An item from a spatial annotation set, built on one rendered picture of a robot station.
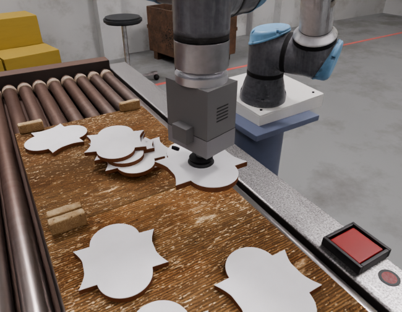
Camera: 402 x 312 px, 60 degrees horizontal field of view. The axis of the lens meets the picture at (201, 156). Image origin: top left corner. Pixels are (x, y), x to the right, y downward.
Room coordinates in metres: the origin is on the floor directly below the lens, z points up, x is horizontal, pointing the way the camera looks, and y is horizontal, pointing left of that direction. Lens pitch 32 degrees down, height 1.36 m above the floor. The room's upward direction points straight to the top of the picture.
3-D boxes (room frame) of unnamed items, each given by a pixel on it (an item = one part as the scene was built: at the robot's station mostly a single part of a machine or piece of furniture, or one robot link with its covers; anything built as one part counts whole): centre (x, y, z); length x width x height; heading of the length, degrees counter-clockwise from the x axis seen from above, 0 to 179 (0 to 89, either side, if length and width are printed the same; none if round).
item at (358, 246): (0.41, -0.26, 0.92); 0.06 x 0.06 x 0.01; 30
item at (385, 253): (0.41, -0.26, 0.92); 0.08 x 0.08 x 0.02; 30
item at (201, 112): (0.47, 0.01, 1.14); 0.10 x 0.09 x 0.16; 136
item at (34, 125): (0.80, 0.44, 0.95); 0.06 x 0.02 x 0.03; 121
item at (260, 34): (1.06, -0.21, 1.08); 0.13 x 0.12 x 0.14; 58
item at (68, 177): (0.70, 0.22, 0.93); 0.41 x 0.35 x 0.02; 31
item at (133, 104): (0.93, 0.21, 0.95); 0.06 x 0.02 x 0.03; 121
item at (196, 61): (0.48, 0.00, 1.22); 0.08 x 0.08 x 0.05
